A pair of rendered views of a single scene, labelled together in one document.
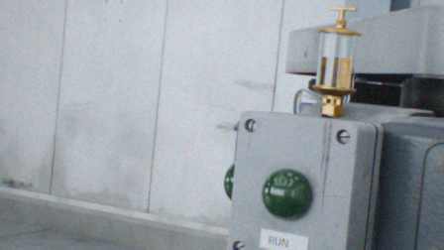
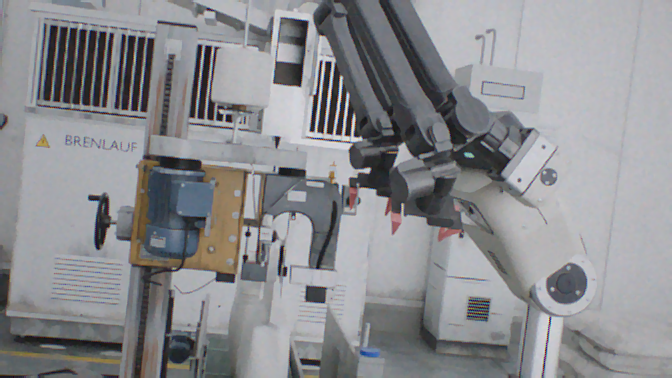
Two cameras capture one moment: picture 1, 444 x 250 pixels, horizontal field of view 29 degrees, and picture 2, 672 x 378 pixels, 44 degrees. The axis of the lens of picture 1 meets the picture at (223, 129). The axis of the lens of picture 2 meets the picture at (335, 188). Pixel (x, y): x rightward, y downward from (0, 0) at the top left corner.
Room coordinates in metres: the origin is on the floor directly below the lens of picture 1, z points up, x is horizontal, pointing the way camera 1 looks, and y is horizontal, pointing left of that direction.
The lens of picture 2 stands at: (2.06, 1.99, 1.45)
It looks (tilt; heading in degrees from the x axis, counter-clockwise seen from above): 3 degrees down; 234
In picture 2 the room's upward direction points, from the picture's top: 7 degrees clockwise
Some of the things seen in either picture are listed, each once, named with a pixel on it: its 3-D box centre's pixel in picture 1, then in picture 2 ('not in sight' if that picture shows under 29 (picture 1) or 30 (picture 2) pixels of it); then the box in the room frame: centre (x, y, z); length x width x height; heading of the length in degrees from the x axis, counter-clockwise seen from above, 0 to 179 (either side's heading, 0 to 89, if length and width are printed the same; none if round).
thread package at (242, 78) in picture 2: not in sight; (242, 78); (0.91, -0.10, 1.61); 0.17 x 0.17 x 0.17
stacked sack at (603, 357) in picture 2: not in sight; (621, 351); (-2.24, -0.86, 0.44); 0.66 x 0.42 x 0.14; 55
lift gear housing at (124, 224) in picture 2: not in sight; (125, 223); (1.07, -0.43, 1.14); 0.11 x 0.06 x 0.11; 61
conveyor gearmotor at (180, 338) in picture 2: not in sight; (184, 345); (0.16, -1.74, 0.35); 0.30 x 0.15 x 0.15; 61
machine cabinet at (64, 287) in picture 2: not in sight; (205, 188); (-0.58, -3.15, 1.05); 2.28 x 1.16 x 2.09; 151
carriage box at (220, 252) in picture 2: not in sight; (189, 213); (0.90, -0.36, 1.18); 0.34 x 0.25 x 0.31; 151
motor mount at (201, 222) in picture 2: not in sight; (206, 204); (0.94, -0.18, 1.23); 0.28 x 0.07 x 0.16; 61
